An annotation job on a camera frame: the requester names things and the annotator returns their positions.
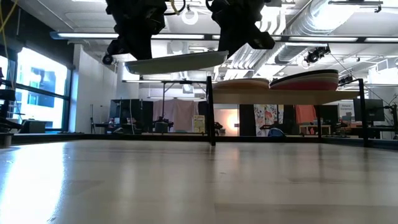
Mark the person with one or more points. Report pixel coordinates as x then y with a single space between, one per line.
111 124

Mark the dark grey box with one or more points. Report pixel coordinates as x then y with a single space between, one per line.
34 127

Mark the black tripod stand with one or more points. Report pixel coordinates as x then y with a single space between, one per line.
92 121

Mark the silver ventilation duct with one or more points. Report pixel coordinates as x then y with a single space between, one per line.
311 18

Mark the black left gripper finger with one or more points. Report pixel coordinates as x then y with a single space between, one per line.
145 46
129 46

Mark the colourful patterned cloth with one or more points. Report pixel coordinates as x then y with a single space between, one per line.
264 116

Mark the wooden shelf black frame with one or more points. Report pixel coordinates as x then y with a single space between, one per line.
280 97

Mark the round white pendant lamp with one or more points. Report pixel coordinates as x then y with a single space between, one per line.
190 19

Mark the black ceiling spotlight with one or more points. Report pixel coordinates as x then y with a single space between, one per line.
107 59
315 55

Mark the sage green plate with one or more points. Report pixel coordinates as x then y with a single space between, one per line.
180 63

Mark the large glass window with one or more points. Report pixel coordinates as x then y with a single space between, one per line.
40 93

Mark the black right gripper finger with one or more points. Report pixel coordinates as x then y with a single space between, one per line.
225 42
237 42

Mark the terracotta plate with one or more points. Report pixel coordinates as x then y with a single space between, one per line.
239 86

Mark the yellow poster sign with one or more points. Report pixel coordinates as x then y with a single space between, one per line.
199 124

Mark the white printed sign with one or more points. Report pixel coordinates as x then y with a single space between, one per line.
345 112

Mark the small wooden table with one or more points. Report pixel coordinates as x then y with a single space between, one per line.
314 127

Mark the long linear ceiling light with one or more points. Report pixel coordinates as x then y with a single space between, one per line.
77 35

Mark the black computer monitor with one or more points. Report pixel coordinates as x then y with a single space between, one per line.
368 110

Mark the black upright panel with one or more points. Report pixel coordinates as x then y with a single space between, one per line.
247 119

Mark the blue rounded bag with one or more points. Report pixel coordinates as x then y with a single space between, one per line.
276 133

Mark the magenta plate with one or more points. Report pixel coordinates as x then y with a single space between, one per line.
311 86

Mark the black background workstation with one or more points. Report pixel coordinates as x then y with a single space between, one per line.
9 124

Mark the tall black metal frame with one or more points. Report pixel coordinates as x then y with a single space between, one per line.
163 93

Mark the orange hanging cloth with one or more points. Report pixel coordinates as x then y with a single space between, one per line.
306 113

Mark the beige hanging cloth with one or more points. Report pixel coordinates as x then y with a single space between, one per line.
180 112

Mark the black ceiling rail fixture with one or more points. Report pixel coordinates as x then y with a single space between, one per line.
354 2

